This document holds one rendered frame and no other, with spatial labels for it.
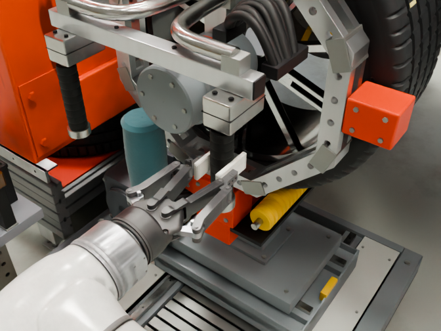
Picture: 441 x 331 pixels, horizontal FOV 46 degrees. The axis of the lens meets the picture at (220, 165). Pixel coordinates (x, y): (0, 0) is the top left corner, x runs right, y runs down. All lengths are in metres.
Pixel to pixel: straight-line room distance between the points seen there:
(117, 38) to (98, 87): 0.57
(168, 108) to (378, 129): 0.35
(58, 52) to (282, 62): 0.39
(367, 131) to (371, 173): 1.29
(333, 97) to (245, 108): 0.21
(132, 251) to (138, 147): 0.46
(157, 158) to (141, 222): 0.44
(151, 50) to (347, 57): 0.30
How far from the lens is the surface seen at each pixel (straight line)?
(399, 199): 2.07
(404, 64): 0.93
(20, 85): 1.25
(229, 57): 0.71
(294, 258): 1.47
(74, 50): 0.93
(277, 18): 0.77
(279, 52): 0.76
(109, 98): 1.45
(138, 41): 0.82
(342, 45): 0.83
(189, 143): 1.19
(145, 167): 1.09
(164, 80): 0.88
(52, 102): 1.32
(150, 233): 0.65
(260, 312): 1.42
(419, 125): 2.52
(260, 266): 1.44
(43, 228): 1.79
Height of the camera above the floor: 1.32
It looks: 39 degrees down
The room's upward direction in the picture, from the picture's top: straight up
